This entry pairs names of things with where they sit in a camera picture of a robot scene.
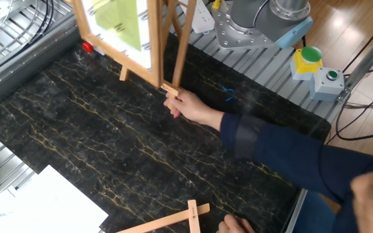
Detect person's bare hand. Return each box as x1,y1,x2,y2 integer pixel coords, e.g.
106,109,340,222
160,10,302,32
217,214,255,233
163,89,225,132

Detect white photo frame cardboard back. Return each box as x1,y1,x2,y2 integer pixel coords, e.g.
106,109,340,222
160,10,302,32
71,0,165,89

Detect person's navy sleeved forearm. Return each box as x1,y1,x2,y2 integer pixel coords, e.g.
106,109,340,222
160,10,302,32
219,112,373,208

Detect small wooden tabletop easel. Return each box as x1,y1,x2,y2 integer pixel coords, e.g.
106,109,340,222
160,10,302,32
117,199,211,233

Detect person's blue jeans leg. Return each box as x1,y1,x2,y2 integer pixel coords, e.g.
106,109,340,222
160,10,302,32
293,190,337,233

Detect black marble table slab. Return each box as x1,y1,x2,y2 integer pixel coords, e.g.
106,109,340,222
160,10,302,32
0,32,332,233

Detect white power strip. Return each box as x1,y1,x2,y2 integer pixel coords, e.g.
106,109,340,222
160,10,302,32
178,0,216,35

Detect person's navy jacket torso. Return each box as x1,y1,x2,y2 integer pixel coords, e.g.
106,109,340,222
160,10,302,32
331,197,359,233

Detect red emergency stop button box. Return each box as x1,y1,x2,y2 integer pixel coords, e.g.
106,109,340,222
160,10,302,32
82,41,106,56

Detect yellow green button box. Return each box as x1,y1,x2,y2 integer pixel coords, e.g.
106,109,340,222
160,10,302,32
289,45,324,82

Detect grey green push button box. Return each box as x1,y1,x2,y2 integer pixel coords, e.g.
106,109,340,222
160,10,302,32
308,67,346,103

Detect white paper sheets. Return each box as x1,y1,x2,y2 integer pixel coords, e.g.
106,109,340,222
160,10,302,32
0,164,109,233

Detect silver perforated mounting plate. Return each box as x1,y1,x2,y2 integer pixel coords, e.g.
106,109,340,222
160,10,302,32
0,0,34,23

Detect blue twist tie wire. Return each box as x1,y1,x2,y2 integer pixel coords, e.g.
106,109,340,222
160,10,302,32
221,85,236,103

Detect black floor cable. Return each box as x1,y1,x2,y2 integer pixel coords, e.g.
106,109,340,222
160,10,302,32
327,60,373,145

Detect thin black looped cable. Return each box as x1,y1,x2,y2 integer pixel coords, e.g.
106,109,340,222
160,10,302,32
0,0,55,65

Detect aluminium profile corner post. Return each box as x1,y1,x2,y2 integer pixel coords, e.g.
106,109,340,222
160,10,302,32
337,22,373,103

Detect grey wire mesh rack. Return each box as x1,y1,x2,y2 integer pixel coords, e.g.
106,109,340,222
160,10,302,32
0,0,74,78

